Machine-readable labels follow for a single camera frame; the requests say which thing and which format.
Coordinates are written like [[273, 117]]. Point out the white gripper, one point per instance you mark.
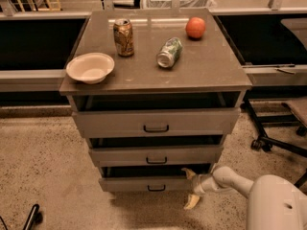
[[199, 185]]

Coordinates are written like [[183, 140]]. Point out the grey bottom drawer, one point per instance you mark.
[[145, 184]]

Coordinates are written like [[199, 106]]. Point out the grey drawer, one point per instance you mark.
[[148, 123], [145, 184], [156, 156]]

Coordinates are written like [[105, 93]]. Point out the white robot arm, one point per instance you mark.
[[274, 203]]

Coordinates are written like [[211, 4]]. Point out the grey middle drawer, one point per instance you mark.
[[156, 156]]

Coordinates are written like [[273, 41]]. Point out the grey top drawer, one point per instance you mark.
[[148, 123]]

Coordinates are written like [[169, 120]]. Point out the grey drawer cabinet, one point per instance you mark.
[[206, 75]]

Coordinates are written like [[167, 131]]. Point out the black office chair base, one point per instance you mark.
[[297, 116]]

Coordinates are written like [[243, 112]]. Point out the green lying soda can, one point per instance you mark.
[[169, 53]]

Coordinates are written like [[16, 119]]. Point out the white bowl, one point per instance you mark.
[[90, 68]]

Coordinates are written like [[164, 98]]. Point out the orange fruit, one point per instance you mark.
[[195, 27]]

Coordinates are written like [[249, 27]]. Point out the black chair leg bottom left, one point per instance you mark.
[[34, 218]]

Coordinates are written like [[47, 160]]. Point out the gold upright soda can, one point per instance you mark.
[[123, 37]]

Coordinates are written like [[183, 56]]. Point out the white wire basket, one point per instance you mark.
[[185, 4]]

